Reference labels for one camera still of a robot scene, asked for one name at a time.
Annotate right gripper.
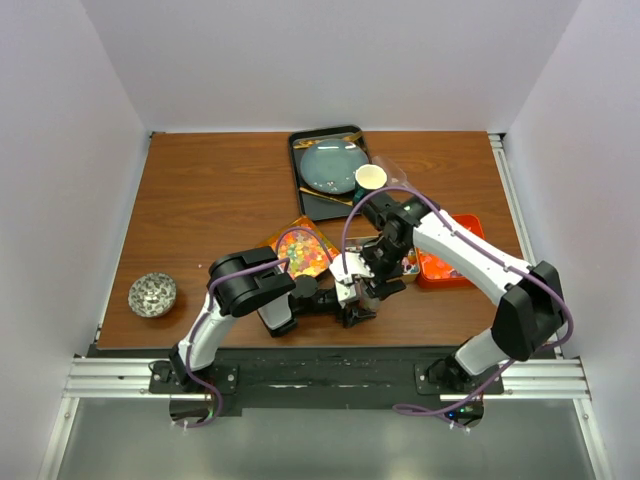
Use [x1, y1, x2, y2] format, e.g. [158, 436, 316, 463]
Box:
[354, 236, 410, 300]

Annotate orange tray of lollipops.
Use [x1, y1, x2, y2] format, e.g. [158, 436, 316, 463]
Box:
[416, 214, 485, 290]

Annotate gold tin of gummy candies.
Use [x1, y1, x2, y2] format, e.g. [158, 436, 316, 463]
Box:
[258, 215, 340, 279]

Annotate clear plastic scoop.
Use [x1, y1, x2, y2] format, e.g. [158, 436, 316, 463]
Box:
[372, 156, 411, 187]

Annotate clear glass jar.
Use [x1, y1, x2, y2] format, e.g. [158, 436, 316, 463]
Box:
[359, 290, 381, 312]

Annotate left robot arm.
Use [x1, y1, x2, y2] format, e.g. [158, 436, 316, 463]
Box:
[169, 247, 376, 392]

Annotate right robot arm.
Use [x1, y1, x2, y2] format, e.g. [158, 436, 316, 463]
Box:
[359, 190, 568, 393]

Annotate gold knife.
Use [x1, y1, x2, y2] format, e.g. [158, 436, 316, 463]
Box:
[298, 187, 353, 207]

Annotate dark green mug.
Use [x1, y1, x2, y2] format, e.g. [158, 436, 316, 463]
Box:
[353, 164, 387, 205]

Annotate blue-grey ceramic plate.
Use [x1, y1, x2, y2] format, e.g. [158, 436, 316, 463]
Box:
[299, 139, 369, 195]

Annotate black serving tray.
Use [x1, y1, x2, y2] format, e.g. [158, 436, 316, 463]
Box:
[287, 124, 370, 222]

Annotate gold fork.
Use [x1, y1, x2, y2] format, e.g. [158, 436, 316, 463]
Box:
[293, 131, 363, 150]

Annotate silver patterned bowl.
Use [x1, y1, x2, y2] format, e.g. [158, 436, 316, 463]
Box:
[128, 272, 177, 318]

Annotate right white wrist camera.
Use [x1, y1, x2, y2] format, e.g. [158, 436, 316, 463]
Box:
[329, 251, 375, 285]

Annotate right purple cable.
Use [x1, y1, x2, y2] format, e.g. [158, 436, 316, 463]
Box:
[340, 185, 575, 426]

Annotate purple cable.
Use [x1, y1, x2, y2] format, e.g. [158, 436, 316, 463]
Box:
[340, 185, 575, 426]
[179, 227, 334, 429]

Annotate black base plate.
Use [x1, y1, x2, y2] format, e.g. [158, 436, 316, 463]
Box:
[87, 342, 559, 419]

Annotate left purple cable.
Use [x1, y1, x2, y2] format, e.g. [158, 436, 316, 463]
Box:
[179, 227, 334, 429]

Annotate aluminium frame rail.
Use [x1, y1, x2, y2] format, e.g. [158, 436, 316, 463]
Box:
[46, 133, 602, 479]

